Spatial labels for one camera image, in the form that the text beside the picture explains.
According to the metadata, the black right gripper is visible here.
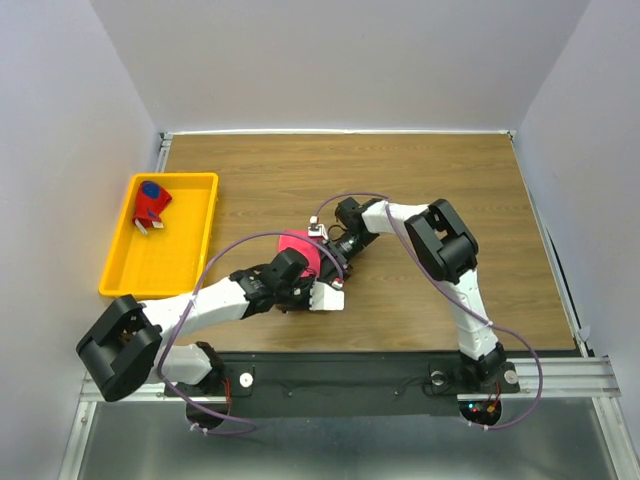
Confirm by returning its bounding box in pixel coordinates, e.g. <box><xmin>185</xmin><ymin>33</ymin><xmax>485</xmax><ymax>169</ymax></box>
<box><xmin>317</xmin><ymin>231</ymin><xmax>379</xmax><ymax>289</ymax></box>

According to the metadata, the pink towel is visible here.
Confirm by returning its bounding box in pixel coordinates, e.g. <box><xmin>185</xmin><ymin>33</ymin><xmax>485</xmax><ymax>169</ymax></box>
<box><xmin>278</xmin><ymin>230</ymin><xmax>321</xmax><ymax>277</ymax></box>

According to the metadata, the red and blue patterned towel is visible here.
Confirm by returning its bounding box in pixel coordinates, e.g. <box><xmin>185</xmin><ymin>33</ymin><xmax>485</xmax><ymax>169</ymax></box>
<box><xmin>132</xmin><ymin>180</ymin><xmax>172</xmax><ymax>235</ymax></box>

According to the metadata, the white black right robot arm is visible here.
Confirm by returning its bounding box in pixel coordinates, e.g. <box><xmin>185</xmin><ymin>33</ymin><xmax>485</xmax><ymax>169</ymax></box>
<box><xmin>331</xmin><ymin>194</ymin><xmax>506</xmax><ymax>391</ymax></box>

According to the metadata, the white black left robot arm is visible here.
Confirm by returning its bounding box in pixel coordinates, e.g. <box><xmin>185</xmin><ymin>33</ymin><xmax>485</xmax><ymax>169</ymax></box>
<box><xmin>76</xmin><ymin>248</ymin><xmax>317</xmax><ymax>402</ymax></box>

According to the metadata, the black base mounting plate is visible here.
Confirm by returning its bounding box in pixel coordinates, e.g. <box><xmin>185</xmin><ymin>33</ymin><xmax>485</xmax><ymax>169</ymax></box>
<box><xmin>164</xmin><ymin>351</ymin><xmax>521</xmax><ymax>419</ymax></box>

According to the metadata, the yellow plastic tray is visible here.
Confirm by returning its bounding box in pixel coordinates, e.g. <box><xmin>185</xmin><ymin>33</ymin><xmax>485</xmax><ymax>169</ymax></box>
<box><xmin>98</xmin><ymin>172</ymin><xmax>219</xmax><ymax>300</ymax></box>

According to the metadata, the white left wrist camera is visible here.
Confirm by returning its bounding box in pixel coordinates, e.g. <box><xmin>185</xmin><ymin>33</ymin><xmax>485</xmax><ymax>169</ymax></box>
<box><xmin>309</xmin><ymin>281</ymin><xmax>345</xmax><ymax>312</ymax></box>

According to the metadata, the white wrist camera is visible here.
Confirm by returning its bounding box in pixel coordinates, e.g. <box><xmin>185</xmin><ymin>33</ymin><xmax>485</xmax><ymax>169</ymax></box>
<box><xmin>309</xmin><ymin>281</ymin><xmax>345</xmax><ymax>312</ymax></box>
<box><xmin>307</xmin><ymin>216</ymin><xmax>328</xmax><ymax>240</ymax></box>

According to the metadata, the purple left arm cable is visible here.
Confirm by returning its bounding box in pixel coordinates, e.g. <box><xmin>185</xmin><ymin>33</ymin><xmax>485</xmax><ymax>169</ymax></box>
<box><xmin>157</xmin><ymin>231</ymin><xmax>346</xmax><ymax>437</ymax></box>

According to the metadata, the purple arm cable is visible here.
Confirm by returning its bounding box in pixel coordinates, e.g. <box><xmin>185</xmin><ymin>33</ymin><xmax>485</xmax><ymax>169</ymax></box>
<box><xmin>157</xmin><ymin>231</ymin><xmax>346</xmax><ymax>437</ymax></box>
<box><xmin>317</xmin><ymin>192</ymin><xmax>544</xmax><ymax>432</ymax></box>

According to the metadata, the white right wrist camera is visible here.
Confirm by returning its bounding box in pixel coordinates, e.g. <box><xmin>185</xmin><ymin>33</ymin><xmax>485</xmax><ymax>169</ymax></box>
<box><xmin>307</xmin><ymin>216</ymin><xmax>328</xmax><ymax>240</ymax></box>

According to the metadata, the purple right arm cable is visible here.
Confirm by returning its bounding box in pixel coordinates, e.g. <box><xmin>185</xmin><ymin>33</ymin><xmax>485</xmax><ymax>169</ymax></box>
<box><xmin>317</xmin><ymin>192</ymin><xmax>544</xmax><ymax>432</ymax></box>

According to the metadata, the aluminium front frame rail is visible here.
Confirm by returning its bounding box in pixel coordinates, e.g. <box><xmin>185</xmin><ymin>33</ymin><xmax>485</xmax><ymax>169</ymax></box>
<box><xmin>81</xmin><ymin>349</ymin><xmax>620</xmax><ymax>402</ymax></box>

